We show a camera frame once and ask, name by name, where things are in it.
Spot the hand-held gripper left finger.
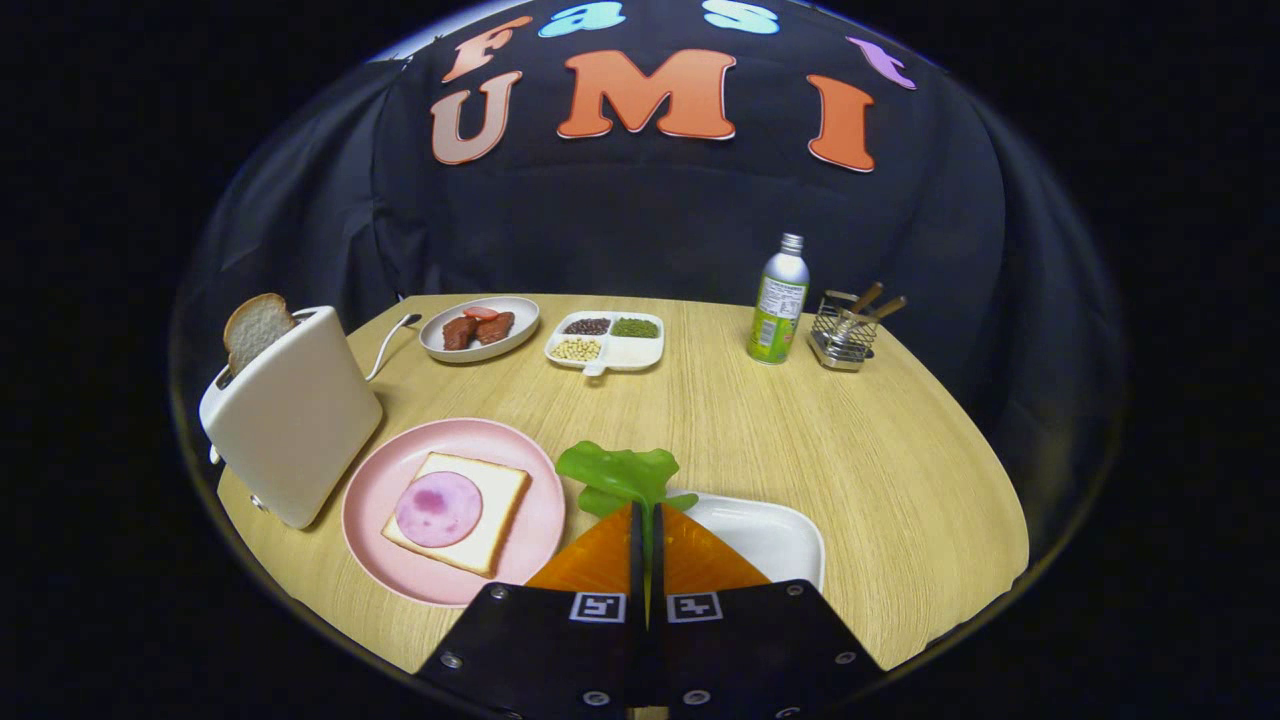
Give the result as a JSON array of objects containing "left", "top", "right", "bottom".
[{"left": 415, "top": 502, "right": 646, "bottom": 720}]

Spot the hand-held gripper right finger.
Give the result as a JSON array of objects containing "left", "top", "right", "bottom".
[{"left": 648, "top": 503, "right": 886, "bottom": 720}]

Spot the green lettuce leaf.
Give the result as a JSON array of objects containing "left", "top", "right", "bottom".
[{"left": 555, "top": 441, "right": 700, "bottom": 561}]

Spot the toasted bread slice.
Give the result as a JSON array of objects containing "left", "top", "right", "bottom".
[{"left": 222, "top": 293, "right": 299, "bottom": 377}]

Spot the white rectangular plate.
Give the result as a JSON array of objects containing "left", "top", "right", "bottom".
[{"left": 680, "top": 492, "right": 827, "bottom": 593}]

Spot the square white bread slice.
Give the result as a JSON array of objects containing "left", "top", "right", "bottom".
[{"left": 381, "top": 452, "right": 531, "bottom": 578}]

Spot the pink ham slice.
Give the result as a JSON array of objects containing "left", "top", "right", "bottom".
[{"left": 395, "top": 471, "right": 485, "bottom": 548}]

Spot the round pink plate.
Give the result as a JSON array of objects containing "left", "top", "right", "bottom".
[{"left": 341, "top": 417, "right": 567, "bottom": 608}]

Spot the white divided dish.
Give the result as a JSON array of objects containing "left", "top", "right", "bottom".
[{"left": 544, "top": 310, "right": 666, "bottom": 377}]

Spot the round beige plate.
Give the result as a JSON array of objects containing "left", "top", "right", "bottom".
[{"left": 419, "top": 296, "right": 541, "bottom": 364}]

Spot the white toaster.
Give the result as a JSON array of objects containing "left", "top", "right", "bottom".
[{"left": 198, "top": 305, "right": 385, "bottom": 530}]

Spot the silver green bottle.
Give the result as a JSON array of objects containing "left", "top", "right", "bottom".
[{"left": 746, "top": 233, "right": 811, "bottom": 365}]

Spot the black backdrop cloth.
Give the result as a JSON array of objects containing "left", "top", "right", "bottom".
[{"left": 170, "top": 0, "right": 1126, "bottom": 561}]

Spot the metal wire basket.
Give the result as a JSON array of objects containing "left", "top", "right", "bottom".
[{"left": 808, "top": 290, "right": 881, "bottom": 373}]

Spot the white toaster cable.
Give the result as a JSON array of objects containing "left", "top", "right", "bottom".
[{"left": 365, "top": 313, "right": 423, "bottom": 382}]

